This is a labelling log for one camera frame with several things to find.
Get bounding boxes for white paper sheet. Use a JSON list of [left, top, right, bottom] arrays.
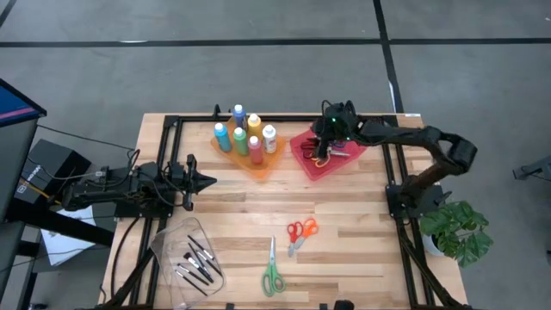
[[40, 201, 96, 267]]

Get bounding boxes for clear plastic tray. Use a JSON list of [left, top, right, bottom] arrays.
[[150, 217, 228, 310]]

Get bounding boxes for black wide-bristle paintbrush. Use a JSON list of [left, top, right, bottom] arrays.
[[183, 251, 215, 284]]

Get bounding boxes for orange-handled scissors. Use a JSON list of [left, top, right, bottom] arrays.
[[294, 217, 320, 249]]

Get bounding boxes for monitor with blue screen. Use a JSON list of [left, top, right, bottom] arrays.
[[0, 77, 47, 223]]

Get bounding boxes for green paint bottle white cap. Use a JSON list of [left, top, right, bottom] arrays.
[[232, 127, 250, 157]]

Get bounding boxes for thin black paintbrush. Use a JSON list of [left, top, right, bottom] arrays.
[[187, 234, 215, 262], [188, 242, 212, 279]]

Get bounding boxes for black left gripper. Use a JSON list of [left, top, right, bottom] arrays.
[[170, 153, 218, 212]]

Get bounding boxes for black equipment box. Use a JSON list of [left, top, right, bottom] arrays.
[[15, 138, 93, 206]]

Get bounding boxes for white plant pot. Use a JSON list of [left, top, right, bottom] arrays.
[[421, 234, 444, 257]]

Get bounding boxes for black monitor stand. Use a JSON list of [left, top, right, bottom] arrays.
[[0, 200, 115, 310]]

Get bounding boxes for green-handled scissors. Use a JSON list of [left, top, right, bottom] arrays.
[[261, 235, 288, 298]]

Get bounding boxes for yellow paint bottle white cap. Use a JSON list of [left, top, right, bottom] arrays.
[[246, 113, 263, 140]]

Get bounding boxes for pink paint bottle white cap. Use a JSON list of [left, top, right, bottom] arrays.
[[247, 135, 263, 166]]

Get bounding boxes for translucent pink plastic tray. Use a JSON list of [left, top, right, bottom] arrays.
[[288, 123, 368, 183]]

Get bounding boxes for translucent orange plastic tray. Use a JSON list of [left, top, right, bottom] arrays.
[[209, 118, 288, 181]]

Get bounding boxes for white paint bottle apple label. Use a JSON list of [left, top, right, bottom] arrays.
[[262, 124, 278, 155]]

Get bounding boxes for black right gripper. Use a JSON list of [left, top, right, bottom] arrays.
[[310, 102, 362, 160]]

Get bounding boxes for black and red scissors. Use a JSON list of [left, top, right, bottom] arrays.
[[300, 138, 328, 163]]

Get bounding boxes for teal paint bottle white cap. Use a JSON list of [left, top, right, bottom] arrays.
[[214, 122, 232, 153]]

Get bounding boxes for green leafy plant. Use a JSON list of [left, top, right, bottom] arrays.
[[419, 201, 495, 269]]

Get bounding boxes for grey chair base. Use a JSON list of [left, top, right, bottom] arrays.
[[511, 154, 551, 190]]

